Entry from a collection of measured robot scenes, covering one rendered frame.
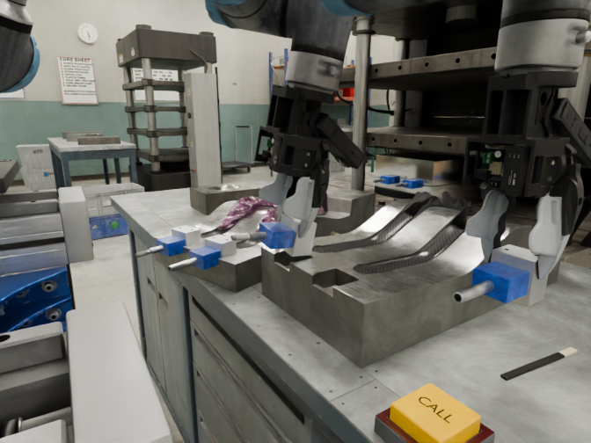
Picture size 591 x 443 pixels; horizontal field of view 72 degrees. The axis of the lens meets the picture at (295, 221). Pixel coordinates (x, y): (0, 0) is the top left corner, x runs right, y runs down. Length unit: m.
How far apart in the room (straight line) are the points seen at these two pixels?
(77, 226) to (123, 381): 0.45
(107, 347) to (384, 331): 0.38
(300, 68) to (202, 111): 4.43
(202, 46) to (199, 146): 1.21
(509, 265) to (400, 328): 0.16
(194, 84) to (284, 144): 4.43
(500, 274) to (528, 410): 0.15
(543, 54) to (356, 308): 0.33
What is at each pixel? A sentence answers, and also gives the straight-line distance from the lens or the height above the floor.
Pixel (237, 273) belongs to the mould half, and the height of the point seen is 0.84.
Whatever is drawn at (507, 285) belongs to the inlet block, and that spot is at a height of 0.94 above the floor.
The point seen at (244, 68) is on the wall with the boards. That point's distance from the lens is 8.64.
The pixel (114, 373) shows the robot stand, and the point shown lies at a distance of 0.22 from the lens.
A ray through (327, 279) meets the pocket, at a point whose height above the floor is 0.88.
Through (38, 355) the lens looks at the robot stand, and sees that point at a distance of 0.27.
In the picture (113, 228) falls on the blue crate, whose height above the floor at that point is 0.09.
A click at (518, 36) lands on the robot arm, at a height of 1.18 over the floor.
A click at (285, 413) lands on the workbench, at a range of 0.77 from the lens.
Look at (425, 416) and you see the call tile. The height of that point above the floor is 0.84.
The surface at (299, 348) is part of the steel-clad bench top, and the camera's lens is 0.58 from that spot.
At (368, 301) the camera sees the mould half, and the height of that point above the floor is 0.89.
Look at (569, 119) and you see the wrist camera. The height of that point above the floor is 1.11.
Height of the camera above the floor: 1.11
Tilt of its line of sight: 15 degrees down
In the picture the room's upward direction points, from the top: straight up
